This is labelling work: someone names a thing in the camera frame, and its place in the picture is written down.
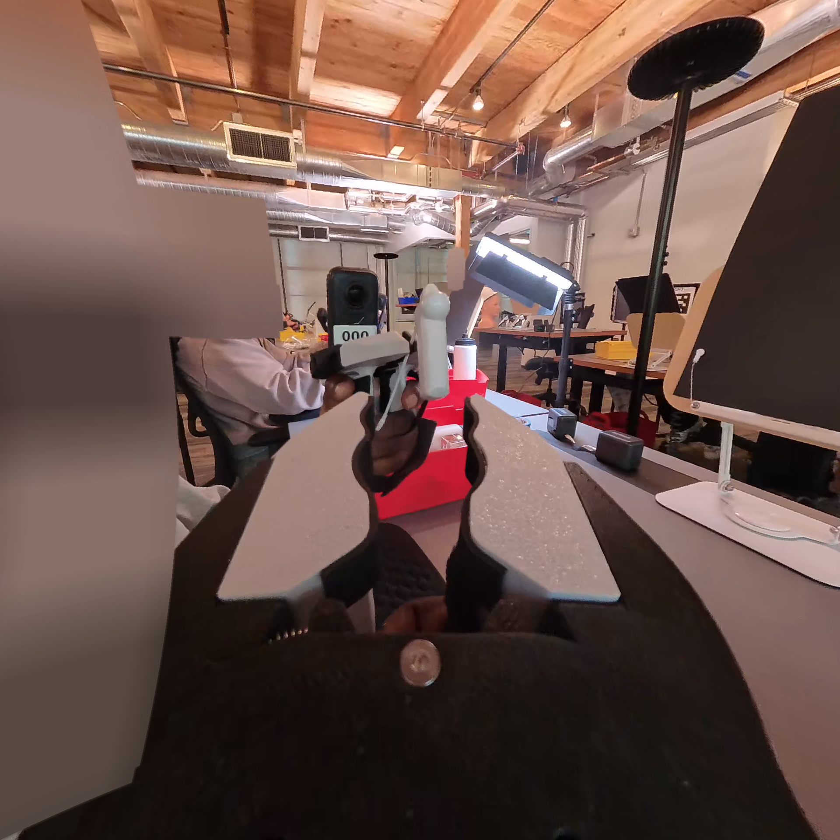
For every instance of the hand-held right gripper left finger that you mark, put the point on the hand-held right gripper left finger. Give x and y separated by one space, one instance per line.
302 512

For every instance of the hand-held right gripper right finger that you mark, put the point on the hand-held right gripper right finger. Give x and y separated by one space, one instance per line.
538 518

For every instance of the black foam board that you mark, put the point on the black foam board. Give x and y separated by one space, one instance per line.
774 275

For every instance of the black light panel stand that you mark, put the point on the black light panel stand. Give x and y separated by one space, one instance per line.
568 341

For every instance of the silver air duct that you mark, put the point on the silver air duct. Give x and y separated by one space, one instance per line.
590 144

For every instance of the white water bottle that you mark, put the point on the white water bottle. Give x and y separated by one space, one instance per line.
464 358

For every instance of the clear plastic box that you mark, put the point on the clear plastic box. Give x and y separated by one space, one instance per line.
454 438

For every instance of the person's left hand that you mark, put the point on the person's left hand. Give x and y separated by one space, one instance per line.
394 446

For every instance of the wooden desk with black legs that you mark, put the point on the wooden desk with black legs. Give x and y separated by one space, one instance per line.
544 338

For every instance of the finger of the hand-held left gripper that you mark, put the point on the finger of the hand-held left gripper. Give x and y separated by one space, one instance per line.
377 354

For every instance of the red bag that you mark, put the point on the red bag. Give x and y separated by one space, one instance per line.
617 426

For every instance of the yellow box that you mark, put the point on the yellow box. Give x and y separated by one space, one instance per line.
613 350

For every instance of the printed tag board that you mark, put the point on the printed tag board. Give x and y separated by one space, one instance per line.
686 297

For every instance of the LED light panel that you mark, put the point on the LED light panel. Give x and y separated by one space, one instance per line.
518 269

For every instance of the black mesh chair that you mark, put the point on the black mesh chair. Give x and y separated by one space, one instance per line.
203 446

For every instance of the black floor lamp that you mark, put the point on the black floor lamp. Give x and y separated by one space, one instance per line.
386 289

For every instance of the mannequin head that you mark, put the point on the mannequin head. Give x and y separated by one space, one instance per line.
492 308

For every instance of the white cylindrical plastic gadget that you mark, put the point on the white cylindrical plastic gadget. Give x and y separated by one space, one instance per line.
434 354

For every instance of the wooden desk with yellow box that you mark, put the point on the wooden desk with yellow box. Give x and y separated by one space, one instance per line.
610 367

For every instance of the red plastic bin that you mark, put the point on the red plastic bin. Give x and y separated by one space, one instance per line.
420 479
466 394

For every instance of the black pole with round disk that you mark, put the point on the black pole with round disk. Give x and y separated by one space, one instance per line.
669 197

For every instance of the white air vent grille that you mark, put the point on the white air vent grille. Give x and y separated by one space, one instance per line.
259 144

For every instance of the black teleprompter hood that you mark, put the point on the black teleprompter hood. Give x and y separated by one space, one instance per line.
643 298

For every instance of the wooden board easel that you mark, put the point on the wooden board easel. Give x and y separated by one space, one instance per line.
695 367

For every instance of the white metal stand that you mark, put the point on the white metal stand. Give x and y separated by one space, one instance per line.
754 525

